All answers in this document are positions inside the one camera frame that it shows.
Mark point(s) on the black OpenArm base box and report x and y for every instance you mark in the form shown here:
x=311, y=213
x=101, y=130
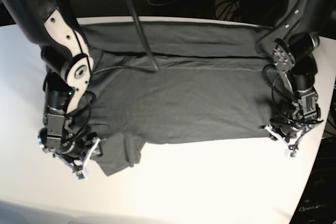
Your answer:
x=317, y=203

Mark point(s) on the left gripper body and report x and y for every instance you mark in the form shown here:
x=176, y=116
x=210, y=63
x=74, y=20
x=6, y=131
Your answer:
x=296, y=138

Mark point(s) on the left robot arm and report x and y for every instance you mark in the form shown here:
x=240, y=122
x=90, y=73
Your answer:
x=290, y=45

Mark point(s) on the grey T-shirt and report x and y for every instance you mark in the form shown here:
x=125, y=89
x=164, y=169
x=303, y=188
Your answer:
x=212, y=85

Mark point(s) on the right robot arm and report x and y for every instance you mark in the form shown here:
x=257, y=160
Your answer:
x=65, y=50

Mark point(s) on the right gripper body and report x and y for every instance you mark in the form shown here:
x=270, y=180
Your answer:
x=79, y=154

